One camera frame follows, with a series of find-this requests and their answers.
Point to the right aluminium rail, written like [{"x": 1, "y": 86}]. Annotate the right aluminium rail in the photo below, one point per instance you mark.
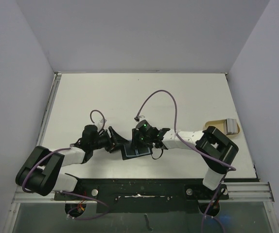
[{"x": 250, "y": 192}]

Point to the aluminium rail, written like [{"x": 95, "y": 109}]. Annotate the aluminium rail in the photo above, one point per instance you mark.
[
  {"x": 49, "y": 109},
  {"x": 250, "y": 192}
]

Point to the black leather card holder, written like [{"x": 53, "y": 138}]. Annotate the black leather card holder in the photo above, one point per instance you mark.
[{"x": 127, "y": 158}]

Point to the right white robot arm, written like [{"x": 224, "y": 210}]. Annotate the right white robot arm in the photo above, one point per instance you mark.
[{"x": 217, "y": 150}]

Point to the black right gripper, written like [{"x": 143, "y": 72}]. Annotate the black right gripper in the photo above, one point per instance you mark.
[{"x": 137, "y": 142}]

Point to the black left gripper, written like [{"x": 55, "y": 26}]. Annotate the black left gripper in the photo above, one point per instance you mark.
[{"x": 115, "y": 138}]

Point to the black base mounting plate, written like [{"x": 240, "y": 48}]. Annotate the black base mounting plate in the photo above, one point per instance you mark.
[{"x": 143, "y": 195}]

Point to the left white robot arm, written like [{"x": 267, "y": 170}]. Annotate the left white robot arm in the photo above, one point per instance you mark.
[{"x": 72, "y": 155}]

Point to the left aluminium rail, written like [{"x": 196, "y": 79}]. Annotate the left aluminium rail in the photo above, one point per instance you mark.
[{"x": 49, "y": 109}]

